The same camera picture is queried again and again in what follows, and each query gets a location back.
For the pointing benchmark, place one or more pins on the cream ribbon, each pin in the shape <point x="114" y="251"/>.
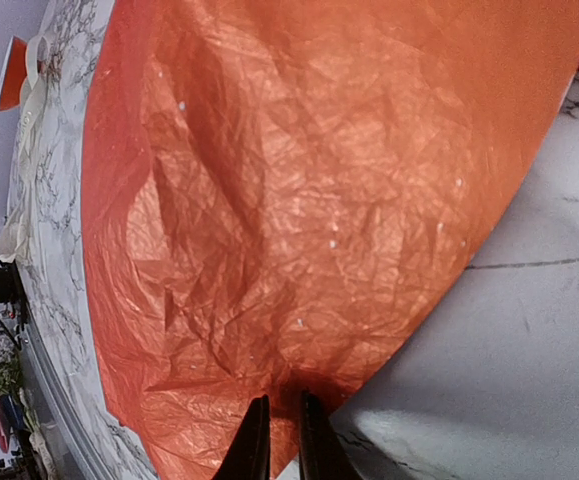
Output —
<point x="18" y="230"/>

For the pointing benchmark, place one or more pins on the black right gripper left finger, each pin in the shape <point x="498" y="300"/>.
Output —
<point x="248" y="456"/>

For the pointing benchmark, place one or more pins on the background flower clutter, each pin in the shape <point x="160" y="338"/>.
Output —
<point x="16" y="420"/>

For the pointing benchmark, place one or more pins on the brown orange wrapping paper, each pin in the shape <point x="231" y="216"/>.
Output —
<point x="276" y="194"/>

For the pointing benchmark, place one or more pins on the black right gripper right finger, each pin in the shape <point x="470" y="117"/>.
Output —
<point x="321" y="456"/>

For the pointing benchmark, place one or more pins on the orange cup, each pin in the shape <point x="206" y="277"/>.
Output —
<point x="13" y="74"/>

